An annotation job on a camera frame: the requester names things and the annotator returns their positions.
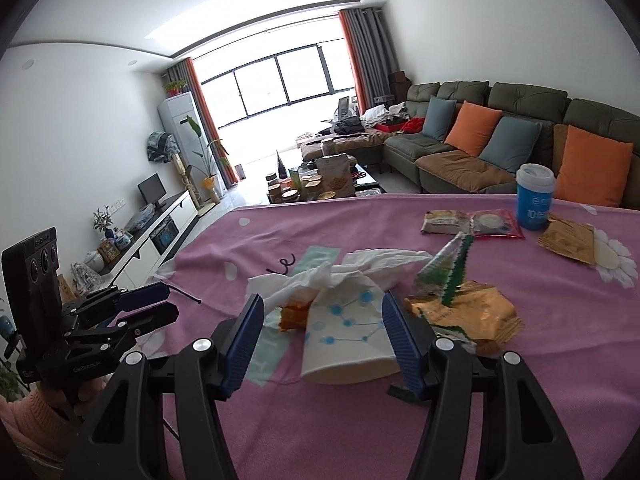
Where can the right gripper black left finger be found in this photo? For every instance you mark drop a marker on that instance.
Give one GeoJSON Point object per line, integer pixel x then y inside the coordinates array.
{"type": "Point", "coordinates": [124, 435]}

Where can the glass coffee table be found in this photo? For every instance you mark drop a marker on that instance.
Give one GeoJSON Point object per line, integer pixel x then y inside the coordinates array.
{"type": "Point", "coordinates": [301, 181]}

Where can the grey blue cushion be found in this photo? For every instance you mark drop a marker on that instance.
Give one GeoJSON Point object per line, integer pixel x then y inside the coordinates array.
{"type": "Point", "coordinates": [511, 143]}
{"type": "Point", "coordinates": [438, 118]}

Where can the orange cushion far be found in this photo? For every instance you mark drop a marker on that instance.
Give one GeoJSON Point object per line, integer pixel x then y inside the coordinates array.
{"type": "Point", "coordinates": [472, 128]}

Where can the right orange grey curtain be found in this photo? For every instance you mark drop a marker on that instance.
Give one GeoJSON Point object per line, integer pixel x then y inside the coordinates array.
{"type": "Point", "coordinates": [371, 52]}

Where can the pink floral blanket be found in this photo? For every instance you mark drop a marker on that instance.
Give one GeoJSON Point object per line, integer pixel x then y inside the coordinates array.
{"type": "Point", "coordinates": [580, 336]}

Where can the blue paper coffee cup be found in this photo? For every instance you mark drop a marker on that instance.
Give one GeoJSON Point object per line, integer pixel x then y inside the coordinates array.
{"type": "Point", "coordinates": [535, 186]}

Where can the left hand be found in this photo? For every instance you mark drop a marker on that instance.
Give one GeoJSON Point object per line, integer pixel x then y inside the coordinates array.
{"type": "Point", "coordinates": [72, 401]}

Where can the white paper cup blue dots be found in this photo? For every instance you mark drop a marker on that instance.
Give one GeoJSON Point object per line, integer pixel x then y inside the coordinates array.
{"type": "Point", "coordinates": [345, 340]}

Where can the gold foil snack wrapper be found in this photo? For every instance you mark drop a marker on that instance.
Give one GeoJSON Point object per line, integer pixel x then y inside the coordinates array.
{"type": "Point", "coordinates": [479, 316]}

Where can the left orange grey curtain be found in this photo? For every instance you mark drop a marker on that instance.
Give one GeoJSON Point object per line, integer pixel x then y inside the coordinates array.
{"type": "Point", "coordinates": [184, 71]}

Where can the red clear snack packet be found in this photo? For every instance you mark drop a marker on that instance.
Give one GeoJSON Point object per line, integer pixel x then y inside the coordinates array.
{"type": "Point", "coordinates": [495, 223]}

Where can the dark green sectional sofa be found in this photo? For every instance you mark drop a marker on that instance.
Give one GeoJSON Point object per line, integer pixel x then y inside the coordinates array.
{"type": "Point", "coordinates": [438, 168]}

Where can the black monitor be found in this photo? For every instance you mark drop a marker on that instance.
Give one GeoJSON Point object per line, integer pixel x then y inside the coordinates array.
{"type": "Point", "coordinates": [152, 191]}

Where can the green clear snack wrapper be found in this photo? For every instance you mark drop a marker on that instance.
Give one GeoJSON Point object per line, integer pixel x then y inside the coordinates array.
{"type": "Point", "coordinates": [444, 274]}

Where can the pink sleeve left forearm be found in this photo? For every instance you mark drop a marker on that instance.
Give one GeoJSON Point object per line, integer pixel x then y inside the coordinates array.
{"type": "Point", "coordinates": [35, 427]}

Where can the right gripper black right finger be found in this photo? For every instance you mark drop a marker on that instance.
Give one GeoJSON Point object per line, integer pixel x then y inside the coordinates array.
{"type": "Point", "coordinates": [491, 409]}

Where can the orange grey curtain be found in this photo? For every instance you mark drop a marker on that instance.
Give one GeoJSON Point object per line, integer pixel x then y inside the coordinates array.
{"type": "Point", "coordinates": [184, 71]}
{"type": "Point", "coordinates": [371, 52]}

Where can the brown paper wrapper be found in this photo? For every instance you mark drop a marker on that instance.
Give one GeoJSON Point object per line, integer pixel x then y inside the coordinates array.
{"type": "Point", "coordinates": [569, 239]}

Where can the orange peel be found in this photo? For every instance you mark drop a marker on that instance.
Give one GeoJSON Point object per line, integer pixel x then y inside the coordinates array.
{"type": "Point", "coordinates": [294, 316]}

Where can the beige snack packet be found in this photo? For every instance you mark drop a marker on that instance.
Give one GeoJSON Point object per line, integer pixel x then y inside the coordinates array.
{"type": "Point", "coordinates": [445, 222]}

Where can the white tv cabinet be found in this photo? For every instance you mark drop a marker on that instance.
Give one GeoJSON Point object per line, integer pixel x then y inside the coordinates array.
{"type": "Point", "coordinates": [152, 246]}

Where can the grey blue cushion far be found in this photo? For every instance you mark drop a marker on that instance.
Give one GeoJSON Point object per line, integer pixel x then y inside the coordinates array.
{"type": "Point", "coordinates": [438, 118]}

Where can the tall potted plant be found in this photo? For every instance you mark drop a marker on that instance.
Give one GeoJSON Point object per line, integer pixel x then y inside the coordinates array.
{"type": "Point", "coordinates": [200, 161]}

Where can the orange cushion near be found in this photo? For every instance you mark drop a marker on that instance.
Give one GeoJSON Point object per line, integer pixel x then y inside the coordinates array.
{"type": "Point", "coordinates": [593, 169]}

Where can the white tissue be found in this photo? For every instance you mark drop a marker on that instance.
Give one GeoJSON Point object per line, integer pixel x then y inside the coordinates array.
{"type": "Point", "coordinates": [379, 268]}

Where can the white standing air conditioner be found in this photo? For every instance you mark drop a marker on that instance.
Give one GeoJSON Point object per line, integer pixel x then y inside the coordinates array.
{"type": "Point", "coordinates": [180, 117]}

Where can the grey blue cushion near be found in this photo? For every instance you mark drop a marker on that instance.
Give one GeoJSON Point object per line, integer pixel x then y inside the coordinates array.
{"type": "Point", "coordinates": [511, 143]}

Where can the orange cushion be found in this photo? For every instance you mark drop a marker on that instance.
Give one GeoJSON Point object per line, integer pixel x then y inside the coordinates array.
{"type": "Point", "coordinates": [593, 169]}
{"type": "Point", "coordinates": [472, 128]}

